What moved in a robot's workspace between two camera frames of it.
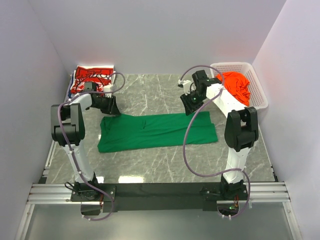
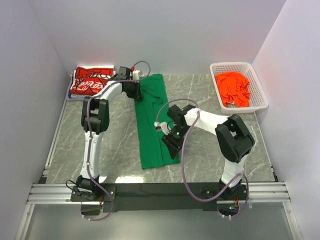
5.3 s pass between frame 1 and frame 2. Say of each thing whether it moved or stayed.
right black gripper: moved
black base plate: stayed
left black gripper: moved
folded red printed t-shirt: stayed
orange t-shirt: stayed
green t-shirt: moved
